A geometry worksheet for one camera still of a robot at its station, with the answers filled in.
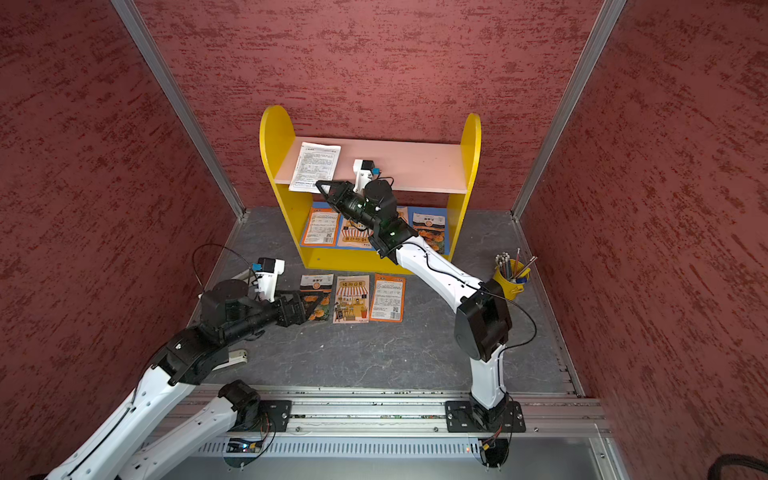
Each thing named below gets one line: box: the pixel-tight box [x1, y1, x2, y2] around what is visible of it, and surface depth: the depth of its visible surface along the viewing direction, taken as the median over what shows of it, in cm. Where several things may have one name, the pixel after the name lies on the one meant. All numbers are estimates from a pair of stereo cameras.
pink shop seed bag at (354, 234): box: [337, 218, 374, 249], surface depth 96 cm
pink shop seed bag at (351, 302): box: [333, 275, 370, 324], surface depth 97 cm
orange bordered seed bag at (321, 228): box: [301, 207, 339, 247], surface depth 97 cm
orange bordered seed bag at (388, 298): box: [369, 273, 407, 323], surface depth 97 cm
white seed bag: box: [289, 141, 342, 194], surface depth 74 cm
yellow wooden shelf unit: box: [260, 105, 482, 275], surface depth 77 cm
